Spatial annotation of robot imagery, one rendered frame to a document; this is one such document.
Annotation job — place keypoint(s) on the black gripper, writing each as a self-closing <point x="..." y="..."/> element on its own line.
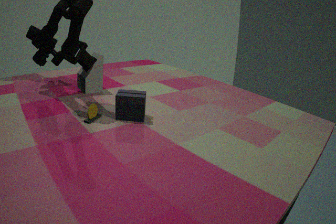
<point x="58" y="58"/>

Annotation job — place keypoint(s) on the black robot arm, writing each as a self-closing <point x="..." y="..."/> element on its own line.
<point x="76" y="13"/>

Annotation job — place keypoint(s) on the gold coin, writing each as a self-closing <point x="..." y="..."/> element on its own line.
<point x="92" y="111"/>

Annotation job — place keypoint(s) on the dark green flat bar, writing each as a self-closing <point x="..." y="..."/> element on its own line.
<point x="89" y="121"/>

